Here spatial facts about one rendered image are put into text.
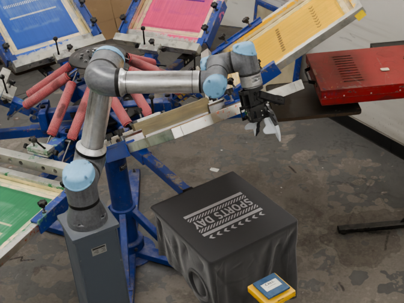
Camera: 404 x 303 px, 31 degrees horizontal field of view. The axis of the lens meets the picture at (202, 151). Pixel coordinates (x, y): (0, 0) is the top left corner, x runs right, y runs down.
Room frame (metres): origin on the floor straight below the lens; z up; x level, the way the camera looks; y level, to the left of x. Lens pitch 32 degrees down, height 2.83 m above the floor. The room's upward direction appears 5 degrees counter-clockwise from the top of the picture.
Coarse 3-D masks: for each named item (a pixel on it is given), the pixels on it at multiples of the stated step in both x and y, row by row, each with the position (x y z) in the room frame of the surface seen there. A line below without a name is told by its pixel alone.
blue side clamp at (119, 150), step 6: (114, 144) 2.67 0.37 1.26; (120, 144) 2.61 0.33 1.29; (108, 150) 2.73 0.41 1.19; (114, 150) 2.67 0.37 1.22; (120, 150) 2.62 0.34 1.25; (126, 150) 2.56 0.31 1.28; (108, 156) 2.75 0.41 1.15; (114, 156) 2.68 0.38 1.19; (120, 156) 2.63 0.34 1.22; (126, 156) 2.57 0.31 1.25; (108, 162) 2.76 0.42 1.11
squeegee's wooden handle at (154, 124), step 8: (192, 104) 2.89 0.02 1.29; (200, 104) 2.91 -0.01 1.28; (168, 112) 2.83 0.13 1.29; (176, 112) 2.85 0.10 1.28; (184, 112) 2.86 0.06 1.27; (192, 112) 2.87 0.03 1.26; (200, 112) 2.88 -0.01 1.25; (144, 120) 2.78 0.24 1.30; (152, 120) 2.79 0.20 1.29; (160, 120) 2.80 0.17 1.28; (168, 120) 2.81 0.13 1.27; (176, 120) 2.82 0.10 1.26; (184, 120) 2.83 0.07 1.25; (136, 128) 2.74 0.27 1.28; (144, 128) 2.75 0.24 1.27; (152, 128) 2.77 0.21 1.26; (160, 128) 2.78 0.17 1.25; (144, 136) 2.73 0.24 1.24
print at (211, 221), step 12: (240, 192) 2.66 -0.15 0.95; (216, 204) 2.59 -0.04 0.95; (228, 204) 2.58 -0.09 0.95; (240, 204) 2.57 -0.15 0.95; (252, 204) 2.57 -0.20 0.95; (192, 216) 2.52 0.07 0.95; (204, 216) 2.51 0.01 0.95; (216, 216) 2.50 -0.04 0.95; (228, 216) 2.50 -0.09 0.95; (240, 216) 2.49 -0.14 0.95; (252, 216) 2.48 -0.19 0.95; (204, 228) 2.43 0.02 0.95; (216, 228) 2.42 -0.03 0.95; (228, 228) 2.41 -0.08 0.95
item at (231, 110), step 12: (288, 84) 2.48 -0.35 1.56; (300, 84) 2.50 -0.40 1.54; (228, 108) 2.34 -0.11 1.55; (192, 120) 2.29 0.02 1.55; (204, 120) 2.28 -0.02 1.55; (216, 120) 2.30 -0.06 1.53; (168, 132) 2.24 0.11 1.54; (180, 132) 2.23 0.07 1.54; (132, 144) 2.53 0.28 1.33; (144, 144) 2.43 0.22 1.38; (156, 144) 2.34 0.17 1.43
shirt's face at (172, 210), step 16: (224, 176) 2.80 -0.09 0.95; (192, 192) 2.70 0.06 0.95; (208, 192) 2.69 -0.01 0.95; (224, 192) 2.68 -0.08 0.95; (256, 192) 2.65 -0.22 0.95; (160, 208) 2.60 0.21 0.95; (176, 208) 2.59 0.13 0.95; (192, 208) 2.58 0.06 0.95; (272, 208) 2.53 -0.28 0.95; (176, 224) 2.48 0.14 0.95; (256, 224) 2.42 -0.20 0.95; (272, 224) 2.41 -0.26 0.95; (288, 224) 2.40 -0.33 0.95; (192, 240) 2.36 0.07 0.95; (208, 240) 2.35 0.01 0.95; (224, 240) 2.34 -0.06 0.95; (240, 240) 2.33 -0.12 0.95; (208, 256) 2.25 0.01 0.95
